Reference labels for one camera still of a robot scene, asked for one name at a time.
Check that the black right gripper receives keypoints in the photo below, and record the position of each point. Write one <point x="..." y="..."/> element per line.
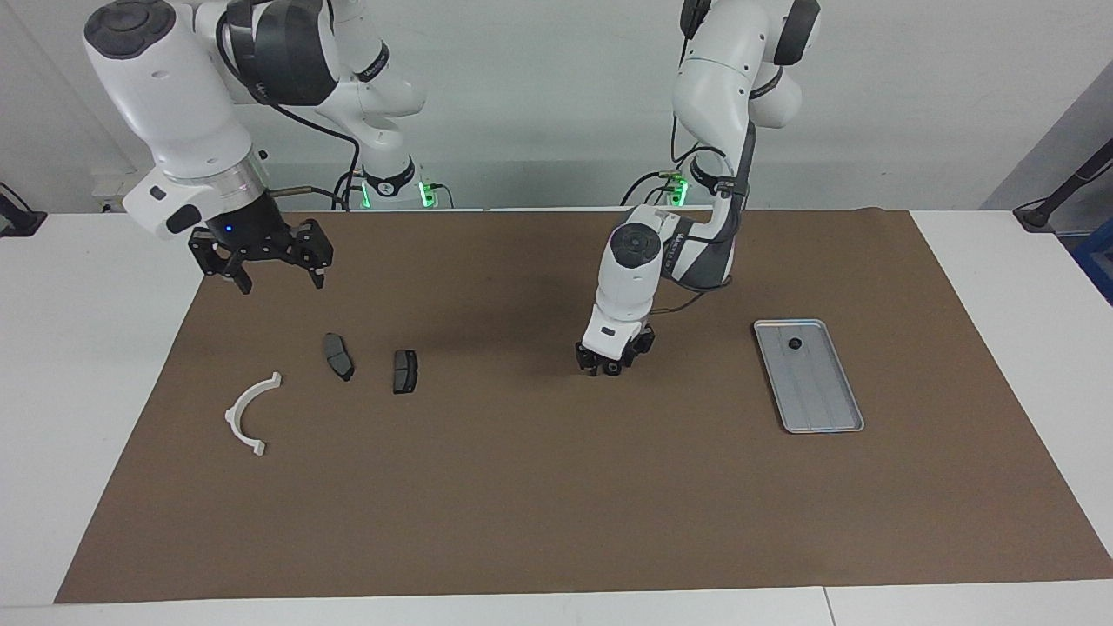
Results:
<point x="248" y="230"/>

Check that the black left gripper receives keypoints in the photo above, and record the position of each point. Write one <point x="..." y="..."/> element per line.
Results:
<point x="639" y="343"/>

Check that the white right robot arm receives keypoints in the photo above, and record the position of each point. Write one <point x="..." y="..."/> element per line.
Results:
<point x="174" y="96"/>

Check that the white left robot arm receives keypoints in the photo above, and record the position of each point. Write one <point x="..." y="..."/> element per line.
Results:
<point x="713" y="78"/>

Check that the silver metal tray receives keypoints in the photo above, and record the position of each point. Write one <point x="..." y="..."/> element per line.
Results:
<point x="817" y="391"/>

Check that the dark grey curved brake pad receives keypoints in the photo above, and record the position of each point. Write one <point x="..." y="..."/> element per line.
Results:
<point x="337" y="355"/>

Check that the brown table mat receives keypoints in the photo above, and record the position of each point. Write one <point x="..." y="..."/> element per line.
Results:
<point x="556" y="478"/>

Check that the dark grey rectangular brake pad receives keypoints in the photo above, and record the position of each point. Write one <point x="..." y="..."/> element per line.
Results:
<point x="405" y="372"/>

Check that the white box with yellow labels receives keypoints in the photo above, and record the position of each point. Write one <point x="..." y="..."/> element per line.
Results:
<point x="109" y="196"/>

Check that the black angled stand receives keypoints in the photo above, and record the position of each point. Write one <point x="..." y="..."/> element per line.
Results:
<point x="1043" y="209"/>

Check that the blue crate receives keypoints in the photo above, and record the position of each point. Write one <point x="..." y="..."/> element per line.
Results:
<point x="1097" y="269"/>

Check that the white curved plastic bracket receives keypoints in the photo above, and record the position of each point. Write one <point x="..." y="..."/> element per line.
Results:
<point x="235" y="422"/>

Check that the black clamp mount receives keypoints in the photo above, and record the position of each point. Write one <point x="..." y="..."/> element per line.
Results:
<point x="17" y="217"/>

